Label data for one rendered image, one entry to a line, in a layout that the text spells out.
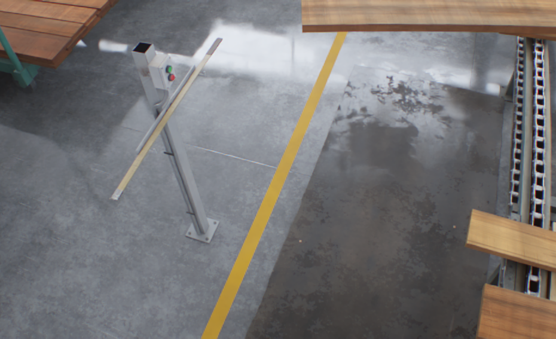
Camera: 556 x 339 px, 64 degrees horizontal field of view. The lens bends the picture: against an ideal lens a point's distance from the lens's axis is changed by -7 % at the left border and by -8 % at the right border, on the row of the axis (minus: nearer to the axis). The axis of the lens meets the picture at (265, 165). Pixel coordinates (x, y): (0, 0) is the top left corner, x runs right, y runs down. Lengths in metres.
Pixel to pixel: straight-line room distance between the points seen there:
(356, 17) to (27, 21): 2.43
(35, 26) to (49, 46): 0.34
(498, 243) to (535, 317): 0.28
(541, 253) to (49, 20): 3.34
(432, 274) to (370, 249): 0.36
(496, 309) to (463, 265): 1.06
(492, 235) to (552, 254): 0.22
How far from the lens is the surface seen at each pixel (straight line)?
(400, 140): 3.12
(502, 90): 3.67
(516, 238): 1.84
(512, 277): 1.82
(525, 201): 2.02
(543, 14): 2.82
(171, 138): 2.06
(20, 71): 3.54
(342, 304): 2.51
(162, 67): 1.76
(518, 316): 1.71
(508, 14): 2.72
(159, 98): 1.90
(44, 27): 3.70
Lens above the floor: 2.35
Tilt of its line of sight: 53 degrees down
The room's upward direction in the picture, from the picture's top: 6 degrees counter-clockwise
